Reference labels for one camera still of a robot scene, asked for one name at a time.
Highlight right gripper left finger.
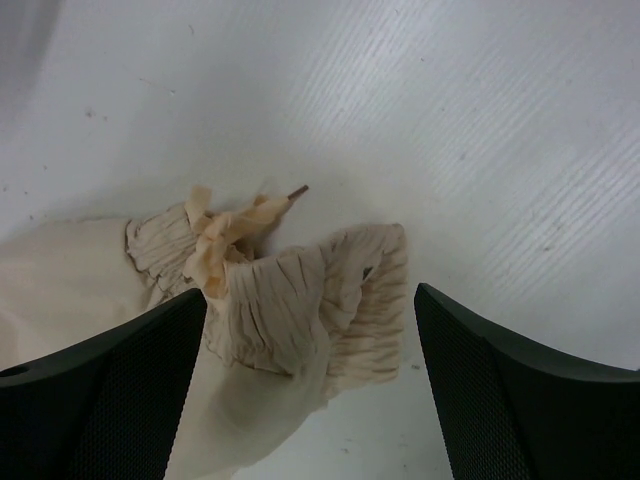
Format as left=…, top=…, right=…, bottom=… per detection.
left=1, top=289, right=206, bottom=479

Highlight beige trousers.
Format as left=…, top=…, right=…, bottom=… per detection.
left=1, top=187, right=408, bottom=479

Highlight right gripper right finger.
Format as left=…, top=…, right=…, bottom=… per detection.
left=414, top=283, right=639, bottom=480

